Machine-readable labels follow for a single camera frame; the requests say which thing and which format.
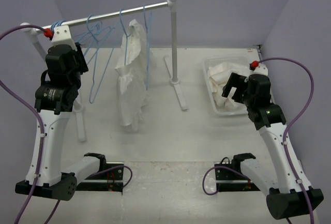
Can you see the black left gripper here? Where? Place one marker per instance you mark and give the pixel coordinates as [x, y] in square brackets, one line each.
[79, 55]

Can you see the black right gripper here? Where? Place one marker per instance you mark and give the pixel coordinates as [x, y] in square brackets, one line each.
[236, 80]

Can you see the light blue hangers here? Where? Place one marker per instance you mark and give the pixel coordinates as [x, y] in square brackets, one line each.
[95, 35]

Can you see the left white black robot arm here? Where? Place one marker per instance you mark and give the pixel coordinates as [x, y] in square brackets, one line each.
[54, 100]

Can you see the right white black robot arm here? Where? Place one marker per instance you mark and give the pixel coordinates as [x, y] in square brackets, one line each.
[289, 193]

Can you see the white hanging skirt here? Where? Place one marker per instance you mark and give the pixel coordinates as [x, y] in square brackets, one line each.
[131, 93]

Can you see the light blue skirt hanger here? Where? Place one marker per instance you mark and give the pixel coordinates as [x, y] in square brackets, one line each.
[130, 46]

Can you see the white perforated plastic basket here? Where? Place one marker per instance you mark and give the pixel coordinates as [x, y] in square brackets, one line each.
[217, 70]

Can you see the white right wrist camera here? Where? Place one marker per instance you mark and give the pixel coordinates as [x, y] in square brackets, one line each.
[256, 67]

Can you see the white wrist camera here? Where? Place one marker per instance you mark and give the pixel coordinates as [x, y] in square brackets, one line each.
[62, 35]
[256, 67]

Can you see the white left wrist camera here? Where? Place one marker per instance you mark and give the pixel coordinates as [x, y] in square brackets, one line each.
[62, 35]

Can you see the silver clothes rack rail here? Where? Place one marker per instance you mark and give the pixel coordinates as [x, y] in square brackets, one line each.
[103, 17]

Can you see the white right rack post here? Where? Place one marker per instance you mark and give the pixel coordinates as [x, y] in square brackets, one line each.
[172, 62]

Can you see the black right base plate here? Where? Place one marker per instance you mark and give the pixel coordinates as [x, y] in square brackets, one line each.
[228, 181]

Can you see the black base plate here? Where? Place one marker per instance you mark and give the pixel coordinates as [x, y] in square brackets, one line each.
[228, 181]
[111, 181]

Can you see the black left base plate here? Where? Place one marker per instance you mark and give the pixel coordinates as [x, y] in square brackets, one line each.
[111, 181]

